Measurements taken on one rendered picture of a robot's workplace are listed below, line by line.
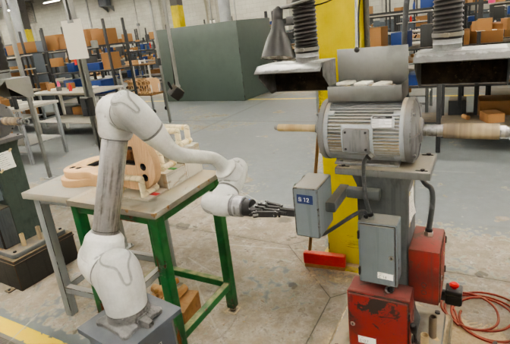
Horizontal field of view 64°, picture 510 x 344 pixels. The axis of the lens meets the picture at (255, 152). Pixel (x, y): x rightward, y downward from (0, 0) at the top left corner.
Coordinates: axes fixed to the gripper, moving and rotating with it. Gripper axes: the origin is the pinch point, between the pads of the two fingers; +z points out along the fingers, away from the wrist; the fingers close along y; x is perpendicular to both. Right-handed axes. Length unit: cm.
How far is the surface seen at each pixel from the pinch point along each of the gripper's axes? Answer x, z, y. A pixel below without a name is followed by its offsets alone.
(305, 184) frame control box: 14.5, 9.8, 4.3
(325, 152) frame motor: 20.2, 11.0, -17.1
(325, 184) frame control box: 12.8, 15.7, -0.5
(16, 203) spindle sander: -35, -243, -31
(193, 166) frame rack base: 1, -75, -39
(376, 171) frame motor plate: 14.2, 31.7, -14.7
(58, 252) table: -50, -166, -5
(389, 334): -52, 37, -5
